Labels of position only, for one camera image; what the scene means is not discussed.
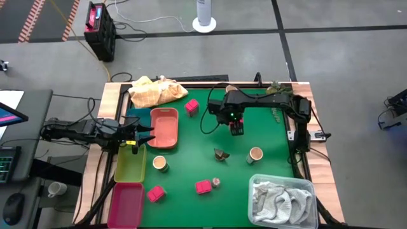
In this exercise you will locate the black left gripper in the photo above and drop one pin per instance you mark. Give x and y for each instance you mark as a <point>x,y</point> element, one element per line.
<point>122,133</point>

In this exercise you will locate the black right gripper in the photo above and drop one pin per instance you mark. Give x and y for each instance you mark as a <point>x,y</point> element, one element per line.
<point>229,111</point>

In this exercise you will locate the orange plastic bin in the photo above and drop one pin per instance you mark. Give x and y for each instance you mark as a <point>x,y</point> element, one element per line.
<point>163,133</point>

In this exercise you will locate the dark spice packet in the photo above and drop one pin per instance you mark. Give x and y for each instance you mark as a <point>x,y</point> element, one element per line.
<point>221,155</point>

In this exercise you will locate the pink cube top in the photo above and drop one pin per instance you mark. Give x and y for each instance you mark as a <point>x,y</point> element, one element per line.
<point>192,107</point>

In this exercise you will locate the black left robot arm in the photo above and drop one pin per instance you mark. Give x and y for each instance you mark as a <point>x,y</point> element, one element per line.
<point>73,128</point>

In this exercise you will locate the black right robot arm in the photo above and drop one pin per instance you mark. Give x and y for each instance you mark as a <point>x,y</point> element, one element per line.
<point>264,100</point>

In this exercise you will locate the teal plastic bin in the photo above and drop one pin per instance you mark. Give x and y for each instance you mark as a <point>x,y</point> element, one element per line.
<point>143,114</point>

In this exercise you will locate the yellow-green plastic bin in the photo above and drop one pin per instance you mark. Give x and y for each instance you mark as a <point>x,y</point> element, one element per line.
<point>130,168</point>

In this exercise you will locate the yellow checked cloth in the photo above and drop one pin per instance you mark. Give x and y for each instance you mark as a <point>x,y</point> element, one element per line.
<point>152,93</point>

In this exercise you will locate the potted succulent plant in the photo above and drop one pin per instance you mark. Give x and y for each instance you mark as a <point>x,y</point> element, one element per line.
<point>273,89</point>

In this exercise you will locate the long black power strip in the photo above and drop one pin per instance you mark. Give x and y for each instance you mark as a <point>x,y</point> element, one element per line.
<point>203,78</point>

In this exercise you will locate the pink plastic bin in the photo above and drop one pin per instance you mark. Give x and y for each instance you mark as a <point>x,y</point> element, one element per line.
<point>125,206</point>

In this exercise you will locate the grey power box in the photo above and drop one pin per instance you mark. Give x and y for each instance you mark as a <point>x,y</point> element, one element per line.
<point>316,135</point>

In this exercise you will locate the grey cloth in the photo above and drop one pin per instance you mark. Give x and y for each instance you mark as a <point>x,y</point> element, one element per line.
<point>276,203</point>

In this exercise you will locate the green table mat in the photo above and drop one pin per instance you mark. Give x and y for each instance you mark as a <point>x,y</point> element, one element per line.
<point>197,206</point>

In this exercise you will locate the clear plastic container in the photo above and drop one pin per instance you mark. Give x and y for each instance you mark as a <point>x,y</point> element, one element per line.
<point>305,185</point>

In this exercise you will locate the white mug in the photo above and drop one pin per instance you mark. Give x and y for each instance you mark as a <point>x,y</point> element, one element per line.
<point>57,189</point>

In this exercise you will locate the black crate with red top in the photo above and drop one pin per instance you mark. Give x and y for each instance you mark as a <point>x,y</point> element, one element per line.
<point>101,38</point>

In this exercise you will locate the grey desk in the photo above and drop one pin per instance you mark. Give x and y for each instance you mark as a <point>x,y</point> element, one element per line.
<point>31,127</point>

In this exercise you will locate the white pole base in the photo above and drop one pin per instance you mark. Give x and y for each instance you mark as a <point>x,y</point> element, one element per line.
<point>204,12</point>

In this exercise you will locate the computer monitor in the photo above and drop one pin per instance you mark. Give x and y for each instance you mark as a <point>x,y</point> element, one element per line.
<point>9,116</point>

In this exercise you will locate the white paper sheet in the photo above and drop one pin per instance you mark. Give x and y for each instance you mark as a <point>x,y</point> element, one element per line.
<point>11,97</point>

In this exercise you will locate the backlit keyboard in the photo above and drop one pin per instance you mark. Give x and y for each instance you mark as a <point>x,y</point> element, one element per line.
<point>8,165</point>

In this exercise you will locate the black computer mouse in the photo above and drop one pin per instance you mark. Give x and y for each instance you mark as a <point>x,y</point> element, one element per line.
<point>13,208</point>

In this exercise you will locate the small grey floor object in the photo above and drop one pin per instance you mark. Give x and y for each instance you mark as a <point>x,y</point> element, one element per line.
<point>3,65</point>

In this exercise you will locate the white metal bracket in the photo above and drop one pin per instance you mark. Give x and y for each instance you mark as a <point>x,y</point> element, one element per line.
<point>290,135</point>

